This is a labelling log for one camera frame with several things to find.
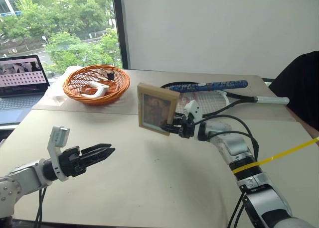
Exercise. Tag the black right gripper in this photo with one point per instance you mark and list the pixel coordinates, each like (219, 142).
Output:
(187, 128)

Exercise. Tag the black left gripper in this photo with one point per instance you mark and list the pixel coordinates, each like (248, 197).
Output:
(71, 162)

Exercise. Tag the wooden picture frame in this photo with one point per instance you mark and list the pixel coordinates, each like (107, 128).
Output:
(155, 111)

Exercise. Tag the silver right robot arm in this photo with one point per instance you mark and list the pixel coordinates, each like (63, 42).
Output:
(239, 143)

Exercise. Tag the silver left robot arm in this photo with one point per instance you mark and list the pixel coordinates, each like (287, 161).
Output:
(22, 178)

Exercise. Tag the black white tennis racket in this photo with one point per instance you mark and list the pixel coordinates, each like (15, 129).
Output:
(211, 98)

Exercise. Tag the blue patterned tube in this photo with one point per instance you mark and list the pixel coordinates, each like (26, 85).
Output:
(219, 86)

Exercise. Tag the orange woven basket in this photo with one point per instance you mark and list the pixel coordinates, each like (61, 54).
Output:
(74, 88)

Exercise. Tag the small black cube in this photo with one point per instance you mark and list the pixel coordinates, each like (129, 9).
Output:
(111, 76)

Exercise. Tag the open laptop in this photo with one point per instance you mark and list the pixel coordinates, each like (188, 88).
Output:
(20, 88)

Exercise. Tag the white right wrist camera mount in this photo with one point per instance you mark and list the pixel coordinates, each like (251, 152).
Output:
(195, 113)

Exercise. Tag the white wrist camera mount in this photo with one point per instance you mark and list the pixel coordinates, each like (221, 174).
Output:
(195, 113)
(57, 138)

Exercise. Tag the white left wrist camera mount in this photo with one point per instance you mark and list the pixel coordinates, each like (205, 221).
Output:
(57, 138)

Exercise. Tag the black window frame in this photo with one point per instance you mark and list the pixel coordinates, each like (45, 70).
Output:
(122, 29)

